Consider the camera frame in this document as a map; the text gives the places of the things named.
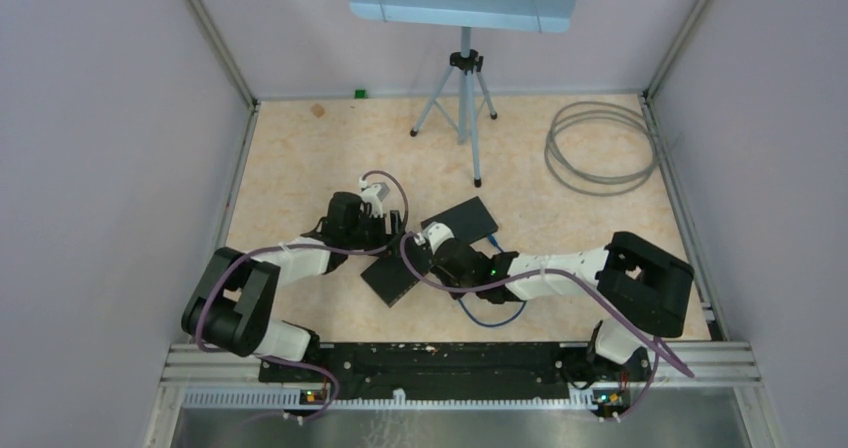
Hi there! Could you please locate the black mat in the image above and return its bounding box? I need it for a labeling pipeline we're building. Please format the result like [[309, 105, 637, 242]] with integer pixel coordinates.
[[361, 254, 419, 308]]

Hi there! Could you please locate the small wooden cube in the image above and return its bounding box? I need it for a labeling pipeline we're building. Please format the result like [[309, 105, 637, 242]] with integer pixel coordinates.
[[310, 103, 326, 118]]

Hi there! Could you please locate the black network switch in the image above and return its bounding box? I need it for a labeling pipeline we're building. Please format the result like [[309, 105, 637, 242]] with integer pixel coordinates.
[[420, 196, 499, 244]]

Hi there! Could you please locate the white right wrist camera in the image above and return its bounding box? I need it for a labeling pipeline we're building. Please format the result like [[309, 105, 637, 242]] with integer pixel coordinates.
[[413, 222, 455, 254]]

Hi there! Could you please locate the light blue tripod stand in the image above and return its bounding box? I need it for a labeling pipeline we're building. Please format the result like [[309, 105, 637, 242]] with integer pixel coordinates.
[[349, 0, 577, 188]]

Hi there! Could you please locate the coiled grey cable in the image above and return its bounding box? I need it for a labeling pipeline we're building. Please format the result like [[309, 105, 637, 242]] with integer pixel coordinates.
[[543, 101, 662, 198]]

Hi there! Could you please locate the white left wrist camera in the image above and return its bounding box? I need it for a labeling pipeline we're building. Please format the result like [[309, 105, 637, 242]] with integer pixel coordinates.
[[358, 177, 391, 218]]

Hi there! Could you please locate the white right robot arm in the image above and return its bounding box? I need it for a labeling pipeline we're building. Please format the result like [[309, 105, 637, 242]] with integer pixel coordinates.
[[398, 224, 695, 380]]

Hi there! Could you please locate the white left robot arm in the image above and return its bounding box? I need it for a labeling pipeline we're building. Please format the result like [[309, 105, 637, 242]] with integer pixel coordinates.
[[181, 186, 409, 382]]

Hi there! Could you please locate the blue ethernet cable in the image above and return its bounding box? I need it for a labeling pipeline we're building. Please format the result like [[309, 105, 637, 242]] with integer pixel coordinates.
[[457, 236, 529, 330]]

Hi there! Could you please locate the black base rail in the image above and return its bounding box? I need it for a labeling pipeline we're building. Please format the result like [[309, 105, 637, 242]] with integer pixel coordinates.
[[258, 342, 651, 401]]

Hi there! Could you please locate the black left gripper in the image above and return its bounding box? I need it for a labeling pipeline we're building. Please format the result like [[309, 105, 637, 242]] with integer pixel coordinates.
[[346, 210, 417, 258]]

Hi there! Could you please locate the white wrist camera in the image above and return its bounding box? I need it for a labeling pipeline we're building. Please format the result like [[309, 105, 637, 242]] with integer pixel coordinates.
[[413, 222, 455, 254], [358, 177, 391, 218]]

